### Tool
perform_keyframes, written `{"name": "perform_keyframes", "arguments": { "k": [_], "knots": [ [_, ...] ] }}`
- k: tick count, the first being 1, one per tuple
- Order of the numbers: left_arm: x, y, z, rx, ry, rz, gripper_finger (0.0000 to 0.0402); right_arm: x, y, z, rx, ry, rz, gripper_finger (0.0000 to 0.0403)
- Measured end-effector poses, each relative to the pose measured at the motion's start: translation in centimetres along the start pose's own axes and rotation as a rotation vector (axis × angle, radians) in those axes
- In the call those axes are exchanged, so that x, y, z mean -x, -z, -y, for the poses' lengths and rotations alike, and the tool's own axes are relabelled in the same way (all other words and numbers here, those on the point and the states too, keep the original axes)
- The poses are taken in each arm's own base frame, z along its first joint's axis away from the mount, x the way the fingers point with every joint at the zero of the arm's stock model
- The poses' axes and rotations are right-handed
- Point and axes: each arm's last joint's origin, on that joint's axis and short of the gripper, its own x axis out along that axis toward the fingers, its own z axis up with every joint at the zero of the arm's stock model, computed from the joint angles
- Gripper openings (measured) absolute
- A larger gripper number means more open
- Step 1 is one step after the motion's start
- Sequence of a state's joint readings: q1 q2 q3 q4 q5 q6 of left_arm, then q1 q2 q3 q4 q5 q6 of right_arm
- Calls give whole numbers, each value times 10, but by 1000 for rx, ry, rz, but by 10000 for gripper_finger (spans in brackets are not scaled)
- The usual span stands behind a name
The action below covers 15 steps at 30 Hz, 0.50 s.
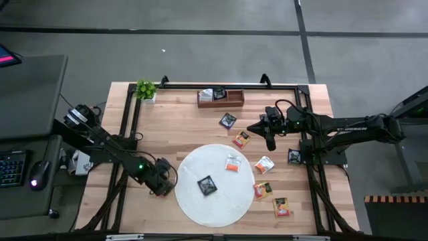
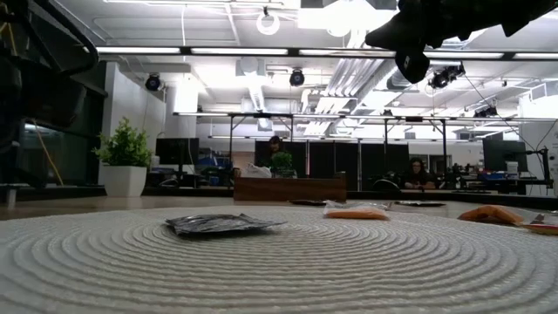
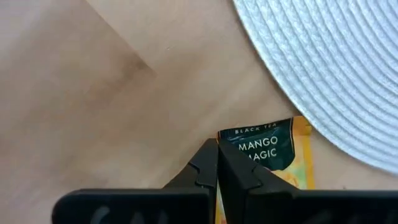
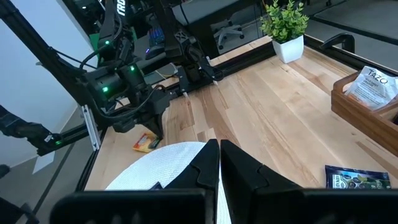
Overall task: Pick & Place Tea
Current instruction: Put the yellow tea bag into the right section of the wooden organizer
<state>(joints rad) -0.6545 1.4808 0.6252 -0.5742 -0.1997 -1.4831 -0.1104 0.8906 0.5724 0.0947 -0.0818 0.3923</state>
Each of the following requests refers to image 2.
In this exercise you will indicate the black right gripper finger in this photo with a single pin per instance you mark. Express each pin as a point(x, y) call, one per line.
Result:
point(396, 35)

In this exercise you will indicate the black tea packet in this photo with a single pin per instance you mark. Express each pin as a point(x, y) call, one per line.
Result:
point(418, 203)
point(309, 202)
point(218, 223)

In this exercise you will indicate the white orange tea packet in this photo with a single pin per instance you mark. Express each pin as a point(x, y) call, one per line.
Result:
point(490, 214)
point(257, 171)
point(355, 213)

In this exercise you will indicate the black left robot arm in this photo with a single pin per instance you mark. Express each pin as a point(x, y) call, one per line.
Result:
point(48, 96)

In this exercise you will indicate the person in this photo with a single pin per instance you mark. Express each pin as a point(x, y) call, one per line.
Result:
point(417, 174)
point(274, 146)

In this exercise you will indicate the black computer monitor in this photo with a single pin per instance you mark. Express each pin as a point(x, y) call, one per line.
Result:
point(503, 152)
point(176, 150)

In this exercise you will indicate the black partition panels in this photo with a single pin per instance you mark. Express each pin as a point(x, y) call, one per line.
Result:
point(322, 159)

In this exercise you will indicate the white cup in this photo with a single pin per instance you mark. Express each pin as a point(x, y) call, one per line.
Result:
point(512, 168)

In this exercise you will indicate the small green background plant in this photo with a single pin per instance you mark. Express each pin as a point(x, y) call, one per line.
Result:
point(282, 162)

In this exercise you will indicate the brown wooden organizer box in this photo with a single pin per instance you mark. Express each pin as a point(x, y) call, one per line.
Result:
point(290, 189)

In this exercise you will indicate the white round woven placemat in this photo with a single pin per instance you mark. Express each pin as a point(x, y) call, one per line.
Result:
point(279, 270)

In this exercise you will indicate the green plant in white pot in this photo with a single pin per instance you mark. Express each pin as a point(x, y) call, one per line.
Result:
point(124, 148)

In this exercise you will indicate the black ceiling camera cluster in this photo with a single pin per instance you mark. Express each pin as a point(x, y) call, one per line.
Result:
point(486, 112)
point(444, 77)

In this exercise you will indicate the black background rig frame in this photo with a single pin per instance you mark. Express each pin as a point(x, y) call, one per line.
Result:
point(261, 115)
point(414, 118)

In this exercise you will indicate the black aluminium rig frame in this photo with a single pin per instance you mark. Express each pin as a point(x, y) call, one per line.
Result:
point(479, 198)

